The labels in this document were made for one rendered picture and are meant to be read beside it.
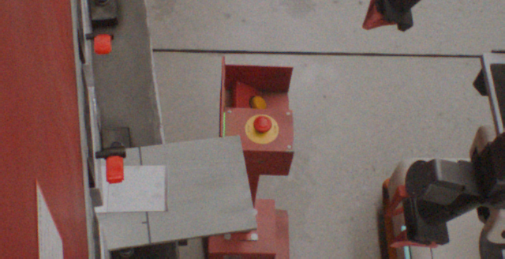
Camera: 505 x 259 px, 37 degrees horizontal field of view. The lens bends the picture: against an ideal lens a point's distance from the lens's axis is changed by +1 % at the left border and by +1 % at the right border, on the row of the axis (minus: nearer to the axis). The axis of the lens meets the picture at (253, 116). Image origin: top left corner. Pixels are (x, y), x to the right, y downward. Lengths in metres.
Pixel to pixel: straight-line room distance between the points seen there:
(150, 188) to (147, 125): 0.23
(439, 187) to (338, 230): 1.27
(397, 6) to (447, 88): 1.31
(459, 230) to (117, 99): 1.06
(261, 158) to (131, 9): 0.43
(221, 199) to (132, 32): 0.49
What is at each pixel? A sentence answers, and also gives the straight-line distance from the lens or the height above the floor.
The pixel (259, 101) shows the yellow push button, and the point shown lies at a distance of 1.69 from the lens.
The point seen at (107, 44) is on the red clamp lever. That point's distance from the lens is 1.06.
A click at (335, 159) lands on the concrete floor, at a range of 2.47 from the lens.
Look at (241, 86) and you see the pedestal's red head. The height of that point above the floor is 0.74.
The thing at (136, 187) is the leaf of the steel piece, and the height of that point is 1.00.
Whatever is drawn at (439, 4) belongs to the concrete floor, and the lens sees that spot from 2.94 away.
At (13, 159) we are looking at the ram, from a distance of 0.44.
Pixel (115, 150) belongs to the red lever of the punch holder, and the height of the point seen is 1.26.
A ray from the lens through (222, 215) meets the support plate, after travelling 1.26.
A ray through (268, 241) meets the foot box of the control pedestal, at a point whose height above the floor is 0.12.
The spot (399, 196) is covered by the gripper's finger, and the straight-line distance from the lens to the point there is 1.25.
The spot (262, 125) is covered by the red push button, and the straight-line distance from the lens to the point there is 1.57.
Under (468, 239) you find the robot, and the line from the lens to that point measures 2.15.
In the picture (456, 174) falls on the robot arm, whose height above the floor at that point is 1.22.
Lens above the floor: 2.17
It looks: 59 degrees down
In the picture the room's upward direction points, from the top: 8 degrees clockwise
